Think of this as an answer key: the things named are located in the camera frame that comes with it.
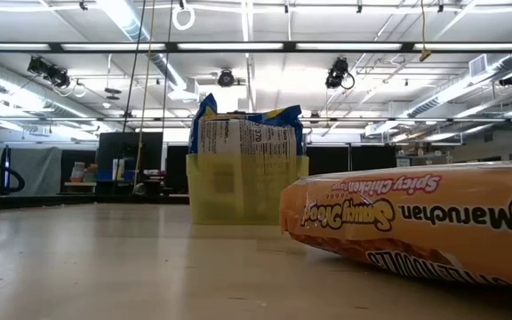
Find white cable ring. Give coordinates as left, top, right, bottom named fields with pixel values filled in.
left=171, top=3, right=196, bottom=32

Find black overhead light beam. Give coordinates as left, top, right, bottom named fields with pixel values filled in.
left=0, top=41, right=512, bottom=54

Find black partition panel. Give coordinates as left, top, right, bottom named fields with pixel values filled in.
left=97, top=131, right=164, bottom=196

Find stacked plastic containers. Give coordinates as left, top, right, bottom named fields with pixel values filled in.
left=69, top=161, right=86, bottom=184

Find black stand blue light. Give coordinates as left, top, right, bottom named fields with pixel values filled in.
left=0, top=145, right=13, bottom=196

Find yellow hanging cable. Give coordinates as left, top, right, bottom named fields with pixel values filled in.
left=418, top=0, right=433, bottom=62

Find black table frame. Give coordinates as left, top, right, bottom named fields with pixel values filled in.
left=0, top=191, right=193, bottom=212

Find orange Saucy Noodles pack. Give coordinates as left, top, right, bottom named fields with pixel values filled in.
left=278, top=159, right=512, bottom=289

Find black ceiling spotlight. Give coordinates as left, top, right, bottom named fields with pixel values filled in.
left=216, top=68, right=236, bottom=89
left=27, top=56, right=71, bottom=89
left=324, top=56, right=356, bottom=90

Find yellow translucent plastic bin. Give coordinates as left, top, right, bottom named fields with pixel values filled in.
left=185, top=153, right=310, bottom=227

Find grey tarp cover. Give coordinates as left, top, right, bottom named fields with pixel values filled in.
left=0, top=146, right=64, bottom=197

